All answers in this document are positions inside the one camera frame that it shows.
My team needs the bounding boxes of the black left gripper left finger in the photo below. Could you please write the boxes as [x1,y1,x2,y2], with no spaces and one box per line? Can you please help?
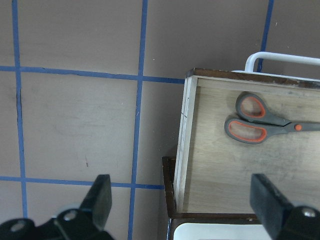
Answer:
[79,174,112,230]

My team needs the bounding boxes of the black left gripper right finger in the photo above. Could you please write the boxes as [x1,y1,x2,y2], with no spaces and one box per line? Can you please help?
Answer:
[249,173,294,232]

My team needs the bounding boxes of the grey orange scissors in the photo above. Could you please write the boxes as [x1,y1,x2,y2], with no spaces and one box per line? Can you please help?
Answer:
[224,92,320,144]

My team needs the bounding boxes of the wooden drawer with white handle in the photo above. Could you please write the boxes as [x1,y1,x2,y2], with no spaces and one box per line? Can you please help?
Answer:
[173,52,320,214]

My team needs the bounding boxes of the white plastic bin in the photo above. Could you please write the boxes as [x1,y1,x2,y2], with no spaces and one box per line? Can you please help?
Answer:
[173,223,271,240]

